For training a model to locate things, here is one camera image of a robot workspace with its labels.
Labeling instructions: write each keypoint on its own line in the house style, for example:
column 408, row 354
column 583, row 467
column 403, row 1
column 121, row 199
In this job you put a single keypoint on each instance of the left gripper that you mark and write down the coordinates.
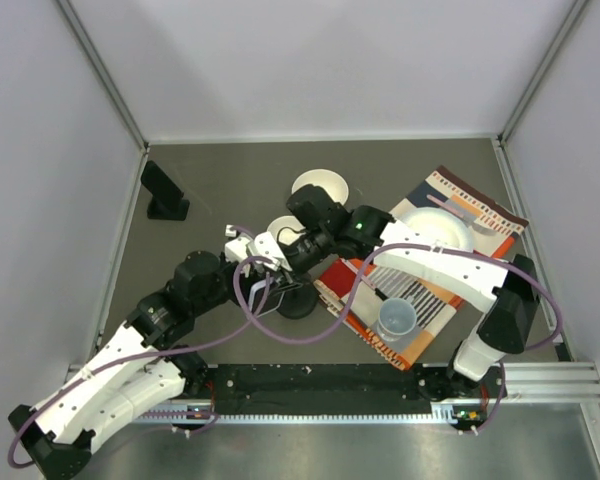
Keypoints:
column 227, row 264

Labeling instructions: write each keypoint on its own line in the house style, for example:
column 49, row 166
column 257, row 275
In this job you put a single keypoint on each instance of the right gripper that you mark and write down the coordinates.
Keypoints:
column 290, row 285

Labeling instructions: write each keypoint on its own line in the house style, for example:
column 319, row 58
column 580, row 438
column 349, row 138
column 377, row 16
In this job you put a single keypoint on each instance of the black round-base phone holder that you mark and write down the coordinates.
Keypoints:
column 299, row 303

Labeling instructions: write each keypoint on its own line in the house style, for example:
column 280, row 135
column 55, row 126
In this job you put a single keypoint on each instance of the phone with lilac case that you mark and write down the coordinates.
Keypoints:
column 256, row 303

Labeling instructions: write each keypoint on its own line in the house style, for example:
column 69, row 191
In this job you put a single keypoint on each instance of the black wedge phone stand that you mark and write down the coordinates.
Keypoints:
column 158, row 211

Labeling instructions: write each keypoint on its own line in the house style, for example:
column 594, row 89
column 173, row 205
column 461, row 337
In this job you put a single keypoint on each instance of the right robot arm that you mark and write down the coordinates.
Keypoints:
column 507, row 293

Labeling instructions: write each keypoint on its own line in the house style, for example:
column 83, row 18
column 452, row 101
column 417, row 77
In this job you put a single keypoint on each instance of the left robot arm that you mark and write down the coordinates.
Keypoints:
column 140, row 367

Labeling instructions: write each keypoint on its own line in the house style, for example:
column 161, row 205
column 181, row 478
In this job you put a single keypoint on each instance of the small cream bowl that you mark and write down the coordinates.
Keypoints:
column 285, row 229

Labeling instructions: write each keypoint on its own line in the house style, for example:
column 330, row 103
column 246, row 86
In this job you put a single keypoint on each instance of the large green bowl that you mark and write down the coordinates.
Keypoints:
column 332, row 182

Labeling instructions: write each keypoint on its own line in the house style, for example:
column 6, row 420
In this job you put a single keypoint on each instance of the grey cup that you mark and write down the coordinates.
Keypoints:
column 397, row 317

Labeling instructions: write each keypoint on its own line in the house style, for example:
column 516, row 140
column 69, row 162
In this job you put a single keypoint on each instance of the orange patterned cloth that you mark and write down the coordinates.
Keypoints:
column 434, row 306

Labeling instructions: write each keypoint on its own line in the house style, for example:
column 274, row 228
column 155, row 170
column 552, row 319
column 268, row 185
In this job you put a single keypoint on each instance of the white plate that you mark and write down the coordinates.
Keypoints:
column 438, row 224

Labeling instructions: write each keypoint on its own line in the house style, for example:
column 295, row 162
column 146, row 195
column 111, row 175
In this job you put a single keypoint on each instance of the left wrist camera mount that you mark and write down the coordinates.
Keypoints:
column 238, row 240

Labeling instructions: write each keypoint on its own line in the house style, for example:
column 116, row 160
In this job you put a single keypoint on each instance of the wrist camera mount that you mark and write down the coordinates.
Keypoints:
column 269, row 252
column 238, row 240

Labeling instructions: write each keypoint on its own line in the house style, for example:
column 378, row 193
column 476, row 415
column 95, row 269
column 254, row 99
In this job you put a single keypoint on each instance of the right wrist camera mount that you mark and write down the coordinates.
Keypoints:
column 269, row 252

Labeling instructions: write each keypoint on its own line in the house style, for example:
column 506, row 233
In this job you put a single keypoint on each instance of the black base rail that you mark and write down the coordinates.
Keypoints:
column 326, row 389

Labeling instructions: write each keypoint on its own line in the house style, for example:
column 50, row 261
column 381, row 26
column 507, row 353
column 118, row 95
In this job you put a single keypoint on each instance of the pink handled fork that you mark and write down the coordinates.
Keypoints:
column 483, row 221

